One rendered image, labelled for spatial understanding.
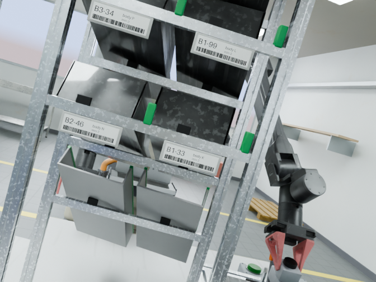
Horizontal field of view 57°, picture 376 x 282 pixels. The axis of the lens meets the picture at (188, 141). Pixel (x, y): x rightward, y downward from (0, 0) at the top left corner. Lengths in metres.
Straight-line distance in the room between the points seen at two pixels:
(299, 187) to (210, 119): 0.34
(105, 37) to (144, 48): 0.07
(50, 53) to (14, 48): 7.65
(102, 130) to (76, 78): 0.12
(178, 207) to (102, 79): 0.27
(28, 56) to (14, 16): 0.81
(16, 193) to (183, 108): 0.28
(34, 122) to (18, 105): 7.64
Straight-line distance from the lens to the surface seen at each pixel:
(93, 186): 0.68
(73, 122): 0.52
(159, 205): 0.68
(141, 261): 1.13
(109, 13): 0.52
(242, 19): 0.59
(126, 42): 0.64
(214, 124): 0.56
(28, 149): 0.54
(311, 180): 0.82
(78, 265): 1.03
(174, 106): 0.57
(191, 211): 0.66
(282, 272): 0.81
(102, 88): 0.57
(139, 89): 0.56
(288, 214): 0.85
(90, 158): 1.09
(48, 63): 0.53
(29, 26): 8.16
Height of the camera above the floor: 1.35
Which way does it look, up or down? 5 degrees down
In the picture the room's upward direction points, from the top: 17 degrees clockwise
